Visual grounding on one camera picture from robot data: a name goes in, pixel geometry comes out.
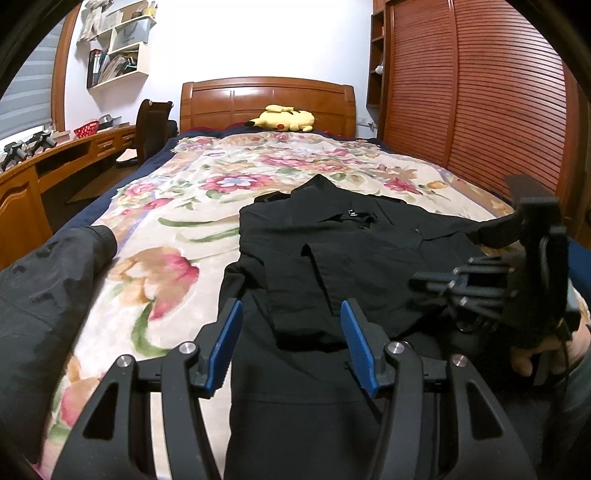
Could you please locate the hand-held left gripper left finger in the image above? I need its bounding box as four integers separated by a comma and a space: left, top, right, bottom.
52, 299, 244, 480

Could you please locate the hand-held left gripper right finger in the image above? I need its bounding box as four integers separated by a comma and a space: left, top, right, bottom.
340, 298, 539, 480

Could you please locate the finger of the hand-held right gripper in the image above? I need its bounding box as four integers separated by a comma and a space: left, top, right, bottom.
410, 270, 514, 319
455, 256, 520, 278

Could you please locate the black shirt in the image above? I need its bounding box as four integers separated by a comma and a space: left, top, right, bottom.
221, 174, 532, 480

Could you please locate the person's right hand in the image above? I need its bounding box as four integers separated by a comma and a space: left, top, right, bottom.
509, 318, 591, 378

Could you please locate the floral blanket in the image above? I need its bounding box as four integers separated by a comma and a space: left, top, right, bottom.
39, 130, 522, 480

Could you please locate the wooden slatted wardrobe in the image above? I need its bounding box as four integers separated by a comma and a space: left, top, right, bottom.
367, 0, 583, 241

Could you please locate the dark padded jacket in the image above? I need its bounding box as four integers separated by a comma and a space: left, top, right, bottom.
0, 225, 118, 467

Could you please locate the dark brown chair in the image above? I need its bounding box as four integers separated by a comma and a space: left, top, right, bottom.
115, 99, 178, 169

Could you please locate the yellow plush toy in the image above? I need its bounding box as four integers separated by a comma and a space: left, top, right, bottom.
245, 104, 316, 133

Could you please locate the wooden bed headboard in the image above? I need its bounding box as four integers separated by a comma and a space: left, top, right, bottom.
179, 77, 357, 138

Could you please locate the wooden desk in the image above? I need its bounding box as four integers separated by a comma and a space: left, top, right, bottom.
0, 124, 139, 271

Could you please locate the black desk device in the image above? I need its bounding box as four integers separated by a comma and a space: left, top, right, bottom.
0, 141, 25, 173
25, 131, 57, 156

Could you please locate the black binder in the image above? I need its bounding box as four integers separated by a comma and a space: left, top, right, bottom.
87, 48, 103, 88

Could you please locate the grey window blind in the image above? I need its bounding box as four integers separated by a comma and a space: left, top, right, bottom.
0, 18, 65, 141

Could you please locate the grey paper bag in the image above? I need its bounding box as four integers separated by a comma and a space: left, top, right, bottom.
108, 17, 151, 54

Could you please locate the white wall shelf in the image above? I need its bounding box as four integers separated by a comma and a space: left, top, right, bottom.
76, 0, 158, 90

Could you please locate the wooden window frame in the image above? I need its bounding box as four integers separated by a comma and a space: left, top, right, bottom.
50, 4, 83, 133

